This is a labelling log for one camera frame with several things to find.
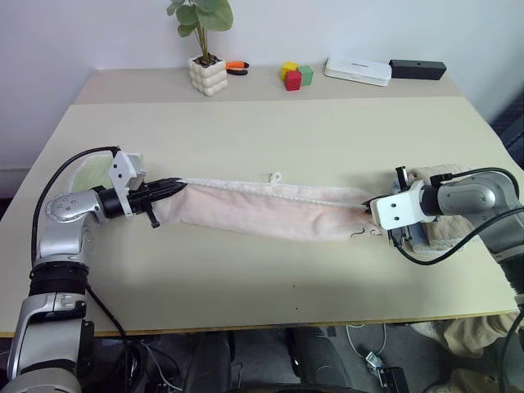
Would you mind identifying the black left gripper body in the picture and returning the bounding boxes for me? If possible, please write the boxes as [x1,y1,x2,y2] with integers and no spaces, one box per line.
[126,182,161,230]

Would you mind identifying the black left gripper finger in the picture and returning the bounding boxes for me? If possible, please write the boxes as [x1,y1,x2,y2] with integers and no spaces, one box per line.
[153,184,190,203]
[149,176,183,192]

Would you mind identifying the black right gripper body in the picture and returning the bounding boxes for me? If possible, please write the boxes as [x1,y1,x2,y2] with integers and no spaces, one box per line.
[386,165,415,251]

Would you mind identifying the pink towel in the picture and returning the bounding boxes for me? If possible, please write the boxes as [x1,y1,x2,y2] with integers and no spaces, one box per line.
[156,170,386,247]

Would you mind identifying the beige towel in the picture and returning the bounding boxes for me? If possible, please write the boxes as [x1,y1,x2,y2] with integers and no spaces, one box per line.
[408,163,487,264]

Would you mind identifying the pale green cloth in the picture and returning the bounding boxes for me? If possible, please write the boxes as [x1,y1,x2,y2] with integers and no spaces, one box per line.
[72,156,120,194]

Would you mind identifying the green plant in white pot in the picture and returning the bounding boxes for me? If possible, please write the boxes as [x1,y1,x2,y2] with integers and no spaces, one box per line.
[166,0,235,99]

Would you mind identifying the white flat box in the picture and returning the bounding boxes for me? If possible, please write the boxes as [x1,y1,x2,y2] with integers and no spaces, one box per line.
[323,56,393,88]

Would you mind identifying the small black box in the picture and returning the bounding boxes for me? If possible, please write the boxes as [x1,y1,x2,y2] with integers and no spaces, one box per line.
[377,366,409,391]

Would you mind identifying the green wooden block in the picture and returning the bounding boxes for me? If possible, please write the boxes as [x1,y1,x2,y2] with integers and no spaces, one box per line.
[297,65,315,88]

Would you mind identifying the red wooden block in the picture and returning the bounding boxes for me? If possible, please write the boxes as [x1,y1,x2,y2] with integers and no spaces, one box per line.
[284,70,303,93]

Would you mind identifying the black long box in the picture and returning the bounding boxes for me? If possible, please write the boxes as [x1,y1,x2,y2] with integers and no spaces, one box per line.
[387,58,448,82]

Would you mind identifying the dark rounded shape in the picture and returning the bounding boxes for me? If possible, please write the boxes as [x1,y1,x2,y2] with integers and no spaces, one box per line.
[288,326,355,393]
[186,330,237,393]

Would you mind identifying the beige fabric heap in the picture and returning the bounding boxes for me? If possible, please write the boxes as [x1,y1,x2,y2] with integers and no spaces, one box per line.
[427,367,507,393]

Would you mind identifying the black chair backrest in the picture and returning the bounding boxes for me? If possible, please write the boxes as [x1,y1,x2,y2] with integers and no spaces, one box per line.
[490,92,524,165]

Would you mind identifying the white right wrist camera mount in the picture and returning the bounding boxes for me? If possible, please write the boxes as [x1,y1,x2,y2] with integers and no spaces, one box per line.
[368,179,431,233]

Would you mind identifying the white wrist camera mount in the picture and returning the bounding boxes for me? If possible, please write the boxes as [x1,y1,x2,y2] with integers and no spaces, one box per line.
[107,151,147,217]
[368,179,431,233]

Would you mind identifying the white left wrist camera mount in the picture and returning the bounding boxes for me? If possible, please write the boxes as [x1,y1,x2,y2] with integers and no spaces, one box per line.
[107,151,147,217]

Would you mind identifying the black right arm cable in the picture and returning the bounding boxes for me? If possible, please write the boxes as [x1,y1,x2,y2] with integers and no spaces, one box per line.
[393,206,524,266]

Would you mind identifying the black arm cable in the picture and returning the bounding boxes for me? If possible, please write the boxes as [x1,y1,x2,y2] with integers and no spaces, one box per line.
[393,206,524,266]
[31,146,122,272]

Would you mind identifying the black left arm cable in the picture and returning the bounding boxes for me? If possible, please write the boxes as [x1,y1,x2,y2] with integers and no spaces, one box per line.
[31,146,122,272]

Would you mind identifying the white thin cable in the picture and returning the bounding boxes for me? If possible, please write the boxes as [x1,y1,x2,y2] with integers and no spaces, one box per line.
[345,322,388,358]

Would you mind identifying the orange handled pliers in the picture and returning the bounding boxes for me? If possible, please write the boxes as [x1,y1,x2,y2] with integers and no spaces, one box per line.
[224,60,251,77]

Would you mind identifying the black cable bundle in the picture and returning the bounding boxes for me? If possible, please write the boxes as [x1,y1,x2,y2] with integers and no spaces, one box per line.
[84,284,192,393]

